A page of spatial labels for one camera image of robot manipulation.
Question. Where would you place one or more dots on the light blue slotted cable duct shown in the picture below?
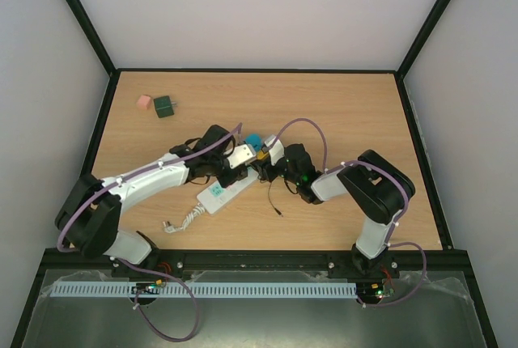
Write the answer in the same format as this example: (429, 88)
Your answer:
(207, 290)

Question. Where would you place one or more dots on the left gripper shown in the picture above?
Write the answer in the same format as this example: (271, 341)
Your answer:
(227, 180)

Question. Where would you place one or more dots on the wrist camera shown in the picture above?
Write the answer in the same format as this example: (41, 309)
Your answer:
(240, 155)
(273, 146)

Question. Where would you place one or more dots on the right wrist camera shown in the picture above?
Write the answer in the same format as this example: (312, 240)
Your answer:
(273, 146)

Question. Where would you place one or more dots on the white power strip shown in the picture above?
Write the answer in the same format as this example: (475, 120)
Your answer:
(214, 197)

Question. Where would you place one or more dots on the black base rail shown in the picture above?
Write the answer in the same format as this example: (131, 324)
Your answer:
(336, 264)

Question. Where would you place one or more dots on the green dragon cube plug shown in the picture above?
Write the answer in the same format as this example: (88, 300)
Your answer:
(164, 106)

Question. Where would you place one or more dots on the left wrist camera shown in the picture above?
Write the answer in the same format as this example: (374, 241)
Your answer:
(240, 155)

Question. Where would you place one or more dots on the blue cube plug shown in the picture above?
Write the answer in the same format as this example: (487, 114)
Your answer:
(255, 141)

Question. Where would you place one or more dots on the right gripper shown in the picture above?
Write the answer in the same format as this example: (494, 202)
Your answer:
(265, 168)

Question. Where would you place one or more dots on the yellow cube plug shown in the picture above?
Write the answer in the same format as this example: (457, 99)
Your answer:
(261, 155)

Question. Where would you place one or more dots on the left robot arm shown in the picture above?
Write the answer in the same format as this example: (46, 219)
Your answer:
(89, 221)

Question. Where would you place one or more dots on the pink cube plug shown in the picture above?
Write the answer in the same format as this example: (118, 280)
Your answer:
(144, 102)

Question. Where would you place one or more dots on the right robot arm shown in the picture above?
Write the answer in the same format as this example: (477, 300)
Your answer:
(381, 191)

